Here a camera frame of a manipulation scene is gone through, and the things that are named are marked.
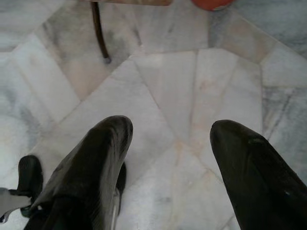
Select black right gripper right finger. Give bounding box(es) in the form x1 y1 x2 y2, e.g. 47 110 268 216
210 120 307 230

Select grey robot left leg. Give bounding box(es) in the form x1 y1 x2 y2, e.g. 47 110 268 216
0 187 33 222

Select black robot right foot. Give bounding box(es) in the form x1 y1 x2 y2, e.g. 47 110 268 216
116 161 127 195

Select black table leg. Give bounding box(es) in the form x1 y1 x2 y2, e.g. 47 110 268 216
90 0 112 64

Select orange round object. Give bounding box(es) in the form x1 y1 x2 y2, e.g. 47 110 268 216
190 0 235 12

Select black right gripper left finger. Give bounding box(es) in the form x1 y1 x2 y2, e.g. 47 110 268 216
30 115 134 230

